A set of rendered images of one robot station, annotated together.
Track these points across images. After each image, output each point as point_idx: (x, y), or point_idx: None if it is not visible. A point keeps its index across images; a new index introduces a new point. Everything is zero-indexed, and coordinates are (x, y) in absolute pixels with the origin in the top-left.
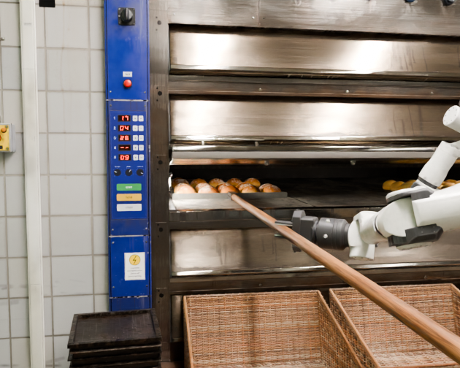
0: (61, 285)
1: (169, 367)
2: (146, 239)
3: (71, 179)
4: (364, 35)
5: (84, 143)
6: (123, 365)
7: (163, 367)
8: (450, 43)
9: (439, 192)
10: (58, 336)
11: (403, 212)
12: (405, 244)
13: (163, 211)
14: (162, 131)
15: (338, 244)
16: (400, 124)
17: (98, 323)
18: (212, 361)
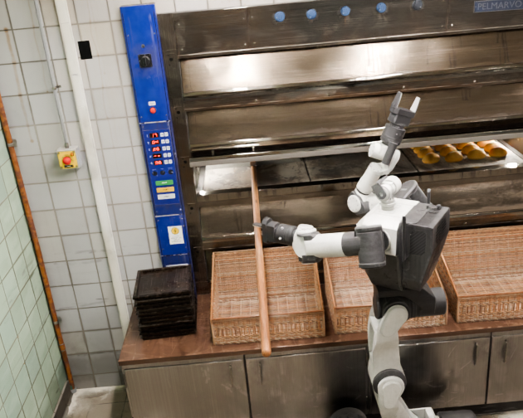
0: (128, 249)
1: (207, 298)
2: (181, 216)
3: (124, 179)
4: (342, 44)
5: (129, 153)
6: (168, 308)
7: (204, 298)
8: (421, 41)
9: (317, 237)
10: (131, 280)
11: (301, 244)
12: (302, 263)
13: (192, 196)
14: (183, 139)
15: (287, 243)
16: (375, 115)
17: (153, 278)
18: (238, 294)
